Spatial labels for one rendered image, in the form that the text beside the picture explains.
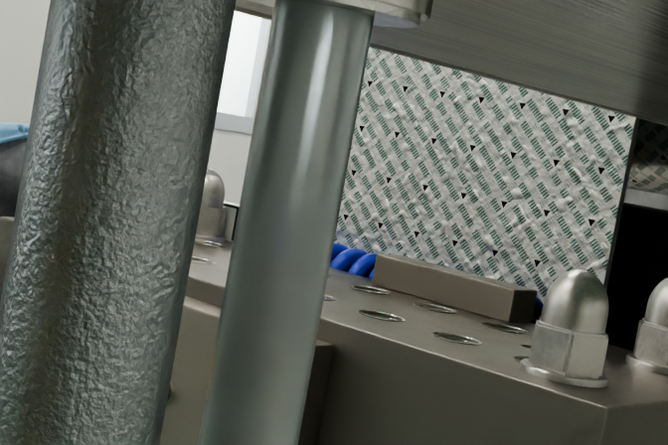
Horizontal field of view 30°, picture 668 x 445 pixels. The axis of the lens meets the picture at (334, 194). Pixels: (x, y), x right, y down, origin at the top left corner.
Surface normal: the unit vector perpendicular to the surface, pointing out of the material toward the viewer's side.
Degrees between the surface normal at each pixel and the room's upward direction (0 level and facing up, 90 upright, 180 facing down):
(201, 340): 90
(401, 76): 90
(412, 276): 90
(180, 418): 90
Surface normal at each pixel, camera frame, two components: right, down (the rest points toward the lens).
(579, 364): 0.32, 0.11
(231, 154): 0.74, 0.17
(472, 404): -0.65, -0.07
